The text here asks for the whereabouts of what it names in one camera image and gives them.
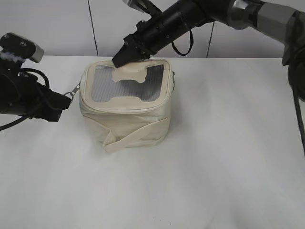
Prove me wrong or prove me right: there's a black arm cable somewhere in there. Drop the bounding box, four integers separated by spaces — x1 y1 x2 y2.
171 26 194 57
0 68 51 132

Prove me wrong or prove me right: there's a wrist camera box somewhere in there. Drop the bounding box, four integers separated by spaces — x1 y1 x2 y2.
0 32 44 63
122 0 148 13

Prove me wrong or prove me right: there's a cream fabric zipper bag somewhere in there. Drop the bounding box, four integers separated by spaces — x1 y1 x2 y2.
80 59 175 153

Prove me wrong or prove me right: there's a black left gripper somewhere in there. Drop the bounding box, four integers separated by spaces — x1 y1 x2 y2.
16 73 71 122

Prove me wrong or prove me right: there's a silver zipper pull ring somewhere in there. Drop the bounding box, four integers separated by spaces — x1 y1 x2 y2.
63 81 81 99

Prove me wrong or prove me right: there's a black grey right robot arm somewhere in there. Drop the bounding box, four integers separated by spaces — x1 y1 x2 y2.
112 0 305 99

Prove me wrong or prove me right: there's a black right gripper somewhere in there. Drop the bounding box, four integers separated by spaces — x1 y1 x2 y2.
112 20 186 68

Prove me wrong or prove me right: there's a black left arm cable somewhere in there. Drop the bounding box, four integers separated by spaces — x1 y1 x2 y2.
0 68 51 132

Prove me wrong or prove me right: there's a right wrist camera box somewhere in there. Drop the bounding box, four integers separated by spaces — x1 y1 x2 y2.
122 0 148 13

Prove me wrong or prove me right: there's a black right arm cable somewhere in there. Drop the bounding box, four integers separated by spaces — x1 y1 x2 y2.
171 26 194 57

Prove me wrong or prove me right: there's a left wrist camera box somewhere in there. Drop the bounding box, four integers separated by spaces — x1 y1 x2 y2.
0 32 44 63

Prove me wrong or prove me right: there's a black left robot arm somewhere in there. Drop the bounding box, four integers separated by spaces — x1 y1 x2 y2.
0 68 72 122

